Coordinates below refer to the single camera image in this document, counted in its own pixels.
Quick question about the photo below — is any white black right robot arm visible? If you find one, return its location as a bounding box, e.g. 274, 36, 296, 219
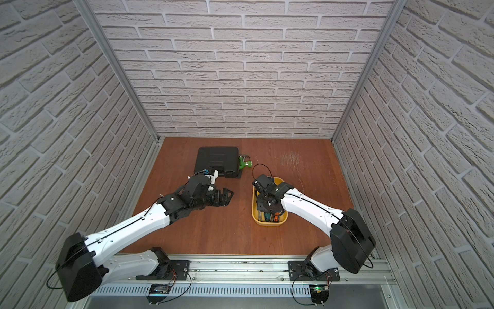
253, 175, 376, 279

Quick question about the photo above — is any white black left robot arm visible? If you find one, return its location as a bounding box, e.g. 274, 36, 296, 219
55, 174, 234, 302

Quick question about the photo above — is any yellow plastic storage box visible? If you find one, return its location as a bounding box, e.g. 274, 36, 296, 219
252, 187, 288, 227

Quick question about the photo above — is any green plastic nozzle tool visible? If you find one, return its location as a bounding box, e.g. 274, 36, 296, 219
239, 155, 253, 170

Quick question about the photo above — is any black plastic tool case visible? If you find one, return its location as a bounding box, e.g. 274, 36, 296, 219
194, 146, 240, 178

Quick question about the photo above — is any left controller board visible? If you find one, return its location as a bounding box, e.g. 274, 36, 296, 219
147, 284, 172, 305

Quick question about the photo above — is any controller board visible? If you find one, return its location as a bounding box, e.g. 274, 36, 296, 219
309, 285, 330, 306
147, 284, 172, 305

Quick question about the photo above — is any right controller board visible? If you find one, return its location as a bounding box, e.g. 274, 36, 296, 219
309, 285, 330, 306

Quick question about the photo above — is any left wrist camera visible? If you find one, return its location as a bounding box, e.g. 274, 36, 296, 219
203, 169, 219, 191

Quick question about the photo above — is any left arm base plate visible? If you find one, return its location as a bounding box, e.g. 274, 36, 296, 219
136, 260, 190, 281

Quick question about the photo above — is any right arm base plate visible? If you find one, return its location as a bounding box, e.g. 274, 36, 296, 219
288, 261, 340, 281

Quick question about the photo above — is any aluminium front rail frame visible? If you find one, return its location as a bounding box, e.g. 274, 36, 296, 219
65, 254, 408, 308

